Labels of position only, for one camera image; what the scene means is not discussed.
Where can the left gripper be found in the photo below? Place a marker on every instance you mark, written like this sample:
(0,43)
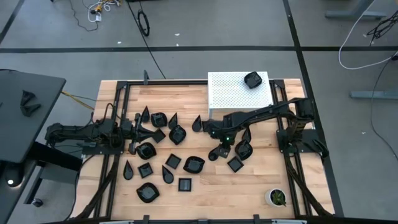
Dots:
(127,129)

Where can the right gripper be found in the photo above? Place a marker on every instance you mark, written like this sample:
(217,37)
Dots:
(225,133)

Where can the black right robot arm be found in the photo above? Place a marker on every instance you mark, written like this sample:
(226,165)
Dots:
(264,110)

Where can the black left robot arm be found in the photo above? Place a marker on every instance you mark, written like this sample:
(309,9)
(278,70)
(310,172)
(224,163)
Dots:
(77,132)

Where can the white perforated riser shelf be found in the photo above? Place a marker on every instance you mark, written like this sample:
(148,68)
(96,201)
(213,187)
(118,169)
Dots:
(227,90)

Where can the small plant in white pot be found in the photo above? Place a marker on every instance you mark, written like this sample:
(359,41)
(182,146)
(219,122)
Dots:
(276,198)

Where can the black desk leg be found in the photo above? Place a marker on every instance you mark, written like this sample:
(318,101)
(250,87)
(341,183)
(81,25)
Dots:
(56,155)

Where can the white strip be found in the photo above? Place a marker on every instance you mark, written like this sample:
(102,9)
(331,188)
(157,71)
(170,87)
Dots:
(116,222)
(289,222)

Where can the grey desk base panel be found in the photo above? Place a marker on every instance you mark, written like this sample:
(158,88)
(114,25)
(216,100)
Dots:
(59,175)

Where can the black triangular object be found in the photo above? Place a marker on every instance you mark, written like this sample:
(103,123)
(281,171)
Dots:
(26,97)

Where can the black side desk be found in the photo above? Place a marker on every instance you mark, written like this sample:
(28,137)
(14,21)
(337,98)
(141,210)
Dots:
(18,137)

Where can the black caster wheel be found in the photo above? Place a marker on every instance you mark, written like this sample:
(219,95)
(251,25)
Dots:
(37,203)

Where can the black round device with light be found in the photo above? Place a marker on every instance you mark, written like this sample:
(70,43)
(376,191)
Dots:
(14,175)

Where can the grey desk foot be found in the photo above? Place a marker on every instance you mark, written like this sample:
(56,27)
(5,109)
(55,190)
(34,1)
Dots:
(373,95)
(342,14)

